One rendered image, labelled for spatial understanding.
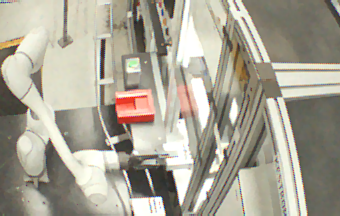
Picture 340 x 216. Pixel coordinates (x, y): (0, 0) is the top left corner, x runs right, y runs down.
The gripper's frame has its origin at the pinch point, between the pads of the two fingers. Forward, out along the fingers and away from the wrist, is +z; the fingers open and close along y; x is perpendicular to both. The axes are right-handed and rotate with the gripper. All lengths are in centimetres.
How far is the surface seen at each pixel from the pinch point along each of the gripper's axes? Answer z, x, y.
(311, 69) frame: 22, -38, 98
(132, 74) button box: -8.6, 43.2, -2.5
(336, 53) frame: 37, -30, 96
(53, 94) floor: -64, 114, -102
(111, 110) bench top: -19, 48, -35
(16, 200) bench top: -87, -7, -33
